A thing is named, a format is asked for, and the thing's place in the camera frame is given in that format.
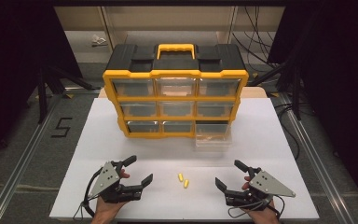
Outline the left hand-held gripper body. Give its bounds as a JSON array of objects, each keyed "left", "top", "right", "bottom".
[{"left": 88, "top": 161, "right": 145, "bottom": 204}]

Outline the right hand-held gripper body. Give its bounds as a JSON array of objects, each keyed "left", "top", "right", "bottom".
[{"left": 224, "top": 167, "right": 296, "bottom": 209}]

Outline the clear plastic storage drawer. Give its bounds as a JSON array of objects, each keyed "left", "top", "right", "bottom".
[{"left": 194, "top": 122, "right": 234, "bottom": 148}]

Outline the black and yellow organizer cabinet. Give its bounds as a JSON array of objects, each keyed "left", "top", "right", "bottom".
[{"left": 102, "top": 43, "right": 250, "bottom": 139}]

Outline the person's right hand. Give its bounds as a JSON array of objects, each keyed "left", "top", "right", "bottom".
[{"left": 241, "top": 175, "right": 281, "bottom": 224}]

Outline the person's left hand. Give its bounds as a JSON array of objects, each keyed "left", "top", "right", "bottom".
[{"left": 91, "top": 169, "right": 131, "bottom": 224}]

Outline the grid of clear drawers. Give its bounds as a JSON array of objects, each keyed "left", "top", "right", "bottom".
[{"left": 111, "top": 77, "right": 241, "bottom": 134}]

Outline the black metal stand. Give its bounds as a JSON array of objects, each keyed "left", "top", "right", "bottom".
[
  {"left": 247, "top": 57, "right": 303, "bottom": 121},
  {"left": 36, "top": 60, "right": 102, "bottom": 125}
]

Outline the crumpled white paper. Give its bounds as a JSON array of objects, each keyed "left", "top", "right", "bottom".
[{"left": 90, "top": 34, "right": 108, "bottom": 48}]

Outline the black curtain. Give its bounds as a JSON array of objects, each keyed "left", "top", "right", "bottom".
[
  {"left": 0, "top": 0, "right": 84, "bottom": 171},
  {"left": 266, "top": 0, "right": 358, "bottom": 217}
]

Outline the beige shelf unit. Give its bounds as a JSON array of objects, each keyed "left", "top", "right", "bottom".
[{"left": 53, "top": 6, "right": 286, "bottom": 64}]

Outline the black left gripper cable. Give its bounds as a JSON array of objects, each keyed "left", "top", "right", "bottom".
[{"left": 72, "top": 167, "right": 104, "bottom": 221}]

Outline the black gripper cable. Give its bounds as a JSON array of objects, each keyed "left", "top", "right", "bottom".
[
  {"left": 72, "top": 167, "right": 104, "bottom": 221},
  {"left": 227, "top": 193, "right": 286, "bottom": 219}
]

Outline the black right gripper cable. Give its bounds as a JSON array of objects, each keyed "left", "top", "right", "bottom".
[{"left": 227, "top": 193, "right": 286, "bottom": 219}]

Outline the aluminium floor rail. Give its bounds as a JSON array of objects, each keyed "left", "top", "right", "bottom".
[
  {"left": 0, "top": 92, "right": 65, "bottom": 224},
  {"left": 278, "top": 92, "right": 357, "bottom": 224}
]

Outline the black floor cable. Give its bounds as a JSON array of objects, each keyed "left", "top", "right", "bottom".
[{"left": 273, "top": 103, "right": 302, "bottom": 161}]

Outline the yellow carrying handle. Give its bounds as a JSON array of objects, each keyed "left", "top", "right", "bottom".
[{"left": 157, "top": 43, "right": 197, "bottom": 61}]

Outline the bundle of black hanging cables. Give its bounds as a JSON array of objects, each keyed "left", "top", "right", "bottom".
[{"left": 231, "top": 6, "right": 282, "bottom": 73}]

